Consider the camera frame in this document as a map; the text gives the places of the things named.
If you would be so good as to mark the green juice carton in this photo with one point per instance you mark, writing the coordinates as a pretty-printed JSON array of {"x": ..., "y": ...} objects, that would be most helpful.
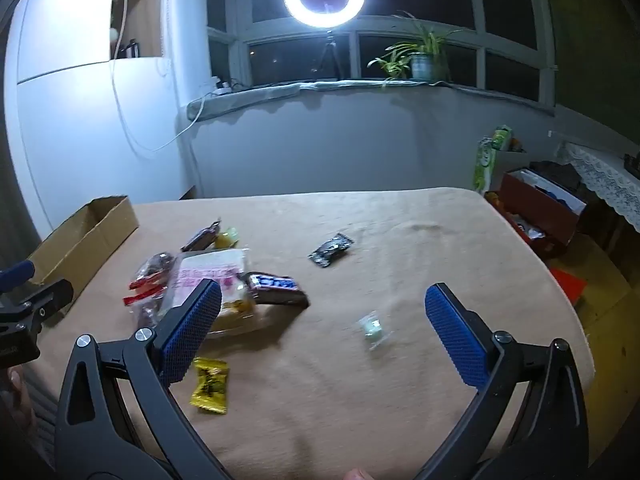
[{"x": 502, "y": 137}]

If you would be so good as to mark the dark cloth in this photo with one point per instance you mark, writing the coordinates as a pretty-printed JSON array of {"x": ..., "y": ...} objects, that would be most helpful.
[{"x": 555, "y": 175}]

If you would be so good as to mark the wooden shelf niche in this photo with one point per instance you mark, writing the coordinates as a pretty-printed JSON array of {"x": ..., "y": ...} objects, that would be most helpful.
[{"x": 147, "y": 20}]

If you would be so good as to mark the clear green candy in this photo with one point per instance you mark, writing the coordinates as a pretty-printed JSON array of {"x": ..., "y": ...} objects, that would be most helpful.
[{"x": 372, "y": 329}]

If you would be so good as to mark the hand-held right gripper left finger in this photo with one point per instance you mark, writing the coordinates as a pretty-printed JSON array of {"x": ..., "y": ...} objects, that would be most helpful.
[{"x": 192, "y": 330}]

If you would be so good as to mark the person's left hand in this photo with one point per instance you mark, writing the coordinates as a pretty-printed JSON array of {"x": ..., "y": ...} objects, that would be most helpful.
[{"x": 17, "y": 387}]

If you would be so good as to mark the dark object on lace tablecloth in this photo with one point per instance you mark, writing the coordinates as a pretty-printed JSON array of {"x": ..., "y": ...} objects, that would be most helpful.
[{"x": 632, "y": 162}]

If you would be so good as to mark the brown chocolate bar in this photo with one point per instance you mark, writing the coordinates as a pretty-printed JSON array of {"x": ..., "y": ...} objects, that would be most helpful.
[
  {"x": 200, "y": 237},
  {"x": 280, "y": 294}
]

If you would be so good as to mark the brown cardboard box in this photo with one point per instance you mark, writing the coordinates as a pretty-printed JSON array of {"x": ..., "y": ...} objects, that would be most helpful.
[{"x": 110, "y": 225}]

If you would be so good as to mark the potted spider plant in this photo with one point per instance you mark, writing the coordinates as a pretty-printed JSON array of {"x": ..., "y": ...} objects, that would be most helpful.
[{"x": 422, "y": 65}]

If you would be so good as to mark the white window frame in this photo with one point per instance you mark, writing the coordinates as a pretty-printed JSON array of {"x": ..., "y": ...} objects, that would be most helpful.
[{"x": 380, "y": 25}]

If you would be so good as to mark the small yellow candy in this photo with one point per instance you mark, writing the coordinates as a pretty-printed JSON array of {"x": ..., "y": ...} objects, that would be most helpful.
[{"x": 227, "y": 238}]

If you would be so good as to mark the red paper sheet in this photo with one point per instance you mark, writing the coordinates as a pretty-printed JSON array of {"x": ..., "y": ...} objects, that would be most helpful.
[{"x": 570, "y": 285}]

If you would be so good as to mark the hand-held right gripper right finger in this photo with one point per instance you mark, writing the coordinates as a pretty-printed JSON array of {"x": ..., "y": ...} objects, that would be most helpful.
[{"x": 457, "y": 340}]

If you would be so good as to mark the white power strip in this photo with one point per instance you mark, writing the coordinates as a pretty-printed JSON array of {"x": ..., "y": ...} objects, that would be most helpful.
[{"x": 222, "y": 89}]

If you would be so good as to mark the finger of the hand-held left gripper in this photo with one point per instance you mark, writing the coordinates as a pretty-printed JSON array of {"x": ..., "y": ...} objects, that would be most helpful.
[
  {"x": 15, "y": 275},
  {"x": 45, "y": 300}
]

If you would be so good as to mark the white lace tablecloth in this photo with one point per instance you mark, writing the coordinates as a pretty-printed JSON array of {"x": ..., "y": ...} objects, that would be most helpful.
[{"x": 600, "y": 172}]

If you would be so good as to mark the sliced bread packet pink label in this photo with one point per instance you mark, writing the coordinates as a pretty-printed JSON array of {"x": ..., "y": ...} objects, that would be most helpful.
[{"x": 210, "y": 270}]

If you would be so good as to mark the yellow candy packet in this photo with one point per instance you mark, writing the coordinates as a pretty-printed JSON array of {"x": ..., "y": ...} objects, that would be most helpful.
[{"x": 210, "y": 385}]

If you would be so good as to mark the black snack packet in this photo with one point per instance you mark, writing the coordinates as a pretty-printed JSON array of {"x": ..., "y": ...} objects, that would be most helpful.
[{"x": 330, "y": 250}]

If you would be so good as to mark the person's right hand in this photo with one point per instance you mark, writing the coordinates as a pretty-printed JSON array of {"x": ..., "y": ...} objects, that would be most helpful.
[{"x": 357, "y": 475}]

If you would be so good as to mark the green white carton box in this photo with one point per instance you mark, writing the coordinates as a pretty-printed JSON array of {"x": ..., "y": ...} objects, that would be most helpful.
[{"x": 485, "y": 165}]

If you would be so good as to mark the red box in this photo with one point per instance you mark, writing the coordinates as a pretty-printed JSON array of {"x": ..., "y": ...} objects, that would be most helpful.
[{"x": 535, "y": 210}]

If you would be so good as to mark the white cabinet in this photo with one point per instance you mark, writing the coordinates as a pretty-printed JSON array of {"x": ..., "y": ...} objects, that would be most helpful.
[{"x": 75, "y": 135}]

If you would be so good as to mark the dark green curtain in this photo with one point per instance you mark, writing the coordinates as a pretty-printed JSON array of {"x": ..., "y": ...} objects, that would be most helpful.
[{"x": 590, "y": 35}]

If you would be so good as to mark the black tripod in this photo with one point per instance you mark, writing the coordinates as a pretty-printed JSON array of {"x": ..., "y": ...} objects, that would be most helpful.
[{"x": 328, "y": 52}]

